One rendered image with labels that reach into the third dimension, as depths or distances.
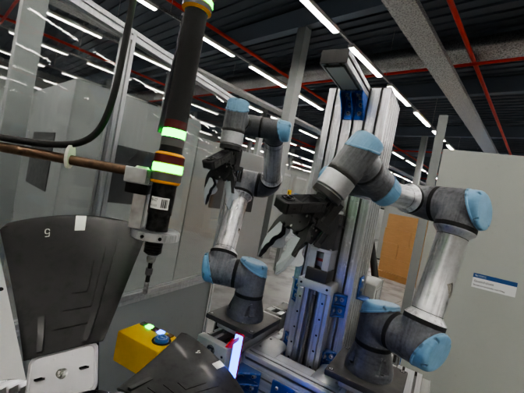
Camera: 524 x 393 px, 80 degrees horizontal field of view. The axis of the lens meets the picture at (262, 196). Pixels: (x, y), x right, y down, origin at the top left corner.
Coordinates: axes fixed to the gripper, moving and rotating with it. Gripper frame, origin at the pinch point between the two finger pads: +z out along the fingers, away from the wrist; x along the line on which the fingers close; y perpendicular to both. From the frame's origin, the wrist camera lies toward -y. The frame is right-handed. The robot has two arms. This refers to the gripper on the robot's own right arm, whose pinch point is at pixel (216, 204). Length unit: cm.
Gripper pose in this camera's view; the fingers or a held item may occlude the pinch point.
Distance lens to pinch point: 104.2
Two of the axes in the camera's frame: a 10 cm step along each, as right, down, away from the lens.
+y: 4.4, 0.7, 8.9
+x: -8.8, -1.7, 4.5
